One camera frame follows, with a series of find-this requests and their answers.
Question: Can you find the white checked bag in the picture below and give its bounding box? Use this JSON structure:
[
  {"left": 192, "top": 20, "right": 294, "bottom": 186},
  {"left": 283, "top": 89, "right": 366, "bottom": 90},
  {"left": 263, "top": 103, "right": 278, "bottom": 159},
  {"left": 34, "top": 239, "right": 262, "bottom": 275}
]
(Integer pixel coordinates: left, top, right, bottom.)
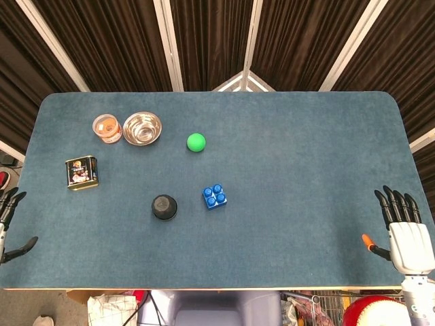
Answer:
[{"left": 87, "top": 293, "right": 139, "bottom": 326}]

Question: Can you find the orange clear plastic jar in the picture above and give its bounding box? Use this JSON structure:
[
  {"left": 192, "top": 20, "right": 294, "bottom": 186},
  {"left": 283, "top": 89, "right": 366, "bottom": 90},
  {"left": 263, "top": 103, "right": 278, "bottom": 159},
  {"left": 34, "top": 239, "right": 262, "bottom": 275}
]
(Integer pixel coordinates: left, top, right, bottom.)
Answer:
[{"left": 92, "top": 113, "right": 123, "bottom": 145}]

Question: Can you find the black gold rectangular tin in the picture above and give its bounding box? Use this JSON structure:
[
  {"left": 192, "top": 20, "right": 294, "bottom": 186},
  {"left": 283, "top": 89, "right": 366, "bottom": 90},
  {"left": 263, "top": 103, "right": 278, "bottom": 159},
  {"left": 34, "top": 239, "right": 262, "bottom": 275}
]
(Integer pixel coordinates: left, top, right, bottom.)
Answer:
[{"left": 65, "top": 155, "right": 101, "bottom": 191}]

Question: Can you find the blue felt table mat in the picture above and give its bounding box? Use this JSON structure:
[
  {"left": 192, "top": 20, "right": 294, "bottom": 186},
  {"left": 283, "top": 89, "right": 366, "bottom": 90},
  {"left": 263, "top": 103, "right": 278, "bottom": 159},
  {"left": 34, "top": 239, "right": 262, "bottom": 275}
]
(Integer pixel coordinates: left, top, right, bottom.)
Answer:
[{"left": 0, "top": 90, "right": 435, "bottom": 290}]

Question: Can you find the lavender robot torso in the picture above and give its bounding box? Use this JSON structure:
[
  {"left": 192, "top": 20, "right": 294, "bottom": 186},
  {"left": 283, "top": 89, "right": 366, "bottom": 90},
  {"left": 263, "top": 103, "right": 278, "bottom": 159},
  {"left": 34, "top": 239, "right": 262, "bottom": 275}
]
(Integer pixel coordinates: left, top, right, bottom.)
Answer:
[{"left": 137, "top": 289, "right": 283, "bottom": 326}]

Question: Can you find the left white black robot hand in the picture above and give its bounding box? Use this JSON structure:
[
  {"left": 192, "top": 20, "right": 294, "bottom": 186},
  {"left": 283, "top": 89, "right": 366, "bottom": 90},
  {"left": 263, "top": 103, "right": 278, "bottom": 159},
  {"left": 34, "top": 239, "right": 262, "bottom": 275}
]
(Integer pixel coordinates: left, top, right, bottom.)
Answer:
[{"left": 0, "top": 187, "right": 39, "bottom": 265}]

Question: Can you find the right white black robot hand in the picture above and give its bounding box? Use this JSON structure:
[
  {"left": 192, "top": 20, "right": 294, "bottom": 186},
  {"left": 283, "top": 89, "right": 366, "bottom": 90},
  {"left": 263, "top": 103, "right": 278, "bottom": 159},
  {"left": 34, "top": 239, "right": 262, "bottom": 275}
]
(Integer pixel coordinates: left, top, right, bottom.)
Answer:
[{"left": 362, "top": 185, "right": 435, "bottom": 275}]

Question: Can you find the brown curtain screen panel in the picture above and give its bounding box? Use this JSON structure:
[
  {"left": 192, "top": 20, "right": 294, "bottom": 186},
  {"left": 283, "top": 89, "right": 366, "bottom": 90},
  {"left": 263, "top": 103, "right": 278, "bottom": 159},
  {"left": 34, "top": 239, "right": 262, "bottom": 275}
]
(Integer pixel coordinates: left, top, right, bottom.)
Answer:
[
  {"left": 0, "top": 0, "right": 91, "bottom": 160},
  {"left": 243, "top": 0, "right": 381, "bottom": 92},
  {"left": 20, "top": 0, "right": 184, "bottom": 92},
  {"left": 152, "top": 0, "right": 264, "bottom": 92},
  {"left": 319, "top": 0, "right": 435, "bottom": 177}
]

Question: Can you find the stainless steel bowl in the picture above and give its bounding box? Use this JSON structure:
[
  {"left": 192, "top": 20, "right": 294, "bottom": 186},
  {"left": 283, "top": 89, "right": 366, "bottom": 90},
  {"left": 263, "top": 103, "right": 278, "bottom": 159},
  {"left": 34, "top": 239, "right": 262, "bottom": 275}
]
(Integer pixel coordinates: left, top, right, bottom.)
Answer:
[{"left": 122, "top": 112, "right": 163, "bottom": 146}]

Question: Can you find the black round container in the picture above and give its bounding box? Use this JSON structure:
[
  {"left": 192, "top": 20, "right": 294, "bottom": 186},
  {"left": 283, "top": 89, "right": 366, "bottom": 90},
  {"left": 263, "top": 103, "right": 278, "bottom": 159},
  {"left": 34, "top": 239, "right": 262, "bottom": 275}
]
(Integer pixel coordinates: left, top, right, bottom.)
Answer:
[{"left": 151, "top": 194, "right": 179, "bottom": 221}]

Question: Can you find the metal wire cart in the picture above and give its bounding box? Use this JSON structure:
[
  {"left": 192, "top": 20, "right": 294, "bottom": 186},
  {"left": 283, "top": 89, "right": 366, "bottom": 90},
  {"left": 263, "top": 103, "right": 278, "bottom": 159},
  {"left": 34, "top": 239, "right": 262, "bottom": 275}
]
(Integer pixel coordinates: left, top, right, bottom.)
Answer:
[{"left": 281, "top": 290, "right": 405, "bottom": 326}]

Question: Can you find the green ball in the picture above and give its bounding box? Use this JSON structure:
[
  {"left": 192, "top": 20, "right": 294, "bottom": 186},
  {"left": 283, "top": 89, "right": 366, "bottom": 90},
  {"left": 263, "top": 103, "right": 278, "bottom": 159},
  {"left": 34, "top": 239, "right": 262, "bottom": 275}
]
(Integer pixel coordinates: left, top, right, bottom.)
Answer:
[{"left": 186, "top": 132, "right": 207, "bottom": 153}]

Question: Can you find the blue building block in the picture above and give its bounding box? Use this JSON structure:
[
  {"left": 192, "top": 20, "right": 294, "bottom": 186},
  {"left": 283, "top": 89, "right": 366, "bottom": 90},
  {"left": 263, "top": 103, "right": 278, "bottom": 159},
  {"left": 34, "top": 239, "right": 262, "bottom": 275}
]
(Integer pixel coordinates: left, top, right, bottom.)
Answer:
[{"left": 202, "top": 183, "right": 229, "bottom": 212}]

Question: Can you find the cardboard box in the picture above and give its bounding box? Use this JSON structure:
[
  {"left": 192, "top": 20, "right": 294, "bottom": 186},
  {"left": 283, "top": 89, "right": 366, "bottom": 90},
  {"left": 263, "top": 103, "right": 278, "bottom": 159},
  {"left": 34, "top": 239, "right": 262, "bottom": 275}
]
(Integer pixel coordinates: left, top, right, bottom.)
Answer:
[{"left": 66, "top": 289, "right": 103, "bottom": 306}]

